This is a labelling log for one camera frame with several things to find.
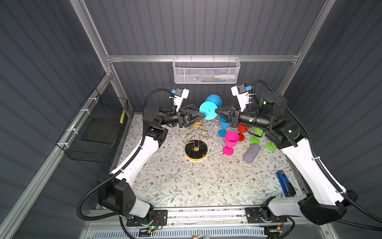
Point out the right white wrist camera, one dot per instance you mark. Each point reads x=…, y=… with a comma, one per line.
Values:
x=243, y=95

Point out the black wire mesh basket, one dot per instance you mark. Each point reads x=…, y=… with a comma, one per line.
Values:
x=96, y=133

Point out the pink wine glass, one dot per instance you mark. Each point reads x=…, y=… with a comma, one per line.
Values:
x=231, y=140

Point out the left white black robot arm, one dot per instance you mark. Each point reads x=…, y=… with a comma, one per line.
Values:
x=117, y=194

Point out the white bottle in basket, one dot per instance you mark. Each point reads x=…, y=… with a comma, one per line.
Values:
x=225, y=77

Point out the blue wine glass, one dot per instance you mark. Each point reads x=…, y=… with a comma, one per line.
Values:
x=210, y=105
x=223, y=129

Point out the green wine glass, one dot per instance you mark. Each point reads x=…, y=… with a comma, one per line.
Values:
x=270, y=146
x=256, y=135

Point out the red wine glass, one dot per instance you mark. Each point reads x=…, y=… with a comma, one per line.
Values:
x=242, y=129

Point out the white wire mesh basket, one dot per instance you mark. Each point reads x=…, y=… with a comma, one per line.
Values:
x=201, y=70

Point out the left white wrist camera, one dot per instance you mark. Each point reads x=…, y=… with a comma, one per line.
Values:
x=178, y=95

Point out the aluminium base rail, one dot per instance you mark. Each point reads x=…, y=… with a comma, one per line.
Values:
x=220, y=216

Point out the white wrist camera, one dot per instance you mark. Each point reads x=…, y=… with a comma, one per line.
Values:
x=243, y=95
x=178, y=95

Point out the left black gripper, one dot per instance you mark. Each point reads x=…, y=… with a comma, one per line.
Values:
x=184, y=117

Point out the blue stapler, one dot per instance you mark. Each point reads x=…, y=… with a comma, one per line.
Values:
x=286, y=186

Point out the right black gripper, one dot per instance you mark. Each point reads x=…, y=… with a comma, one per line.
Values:
x=235, y=112

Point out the grey oval case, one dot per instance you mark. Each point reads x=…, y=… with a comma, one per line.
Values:
x=251, y=153

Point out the gold wire wine glass rack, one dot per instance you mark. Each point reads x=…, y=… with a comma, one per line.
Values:
x=199, y=139

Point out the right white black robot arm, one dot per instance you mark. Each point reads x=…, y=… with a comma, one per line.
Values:
x=325, y=200

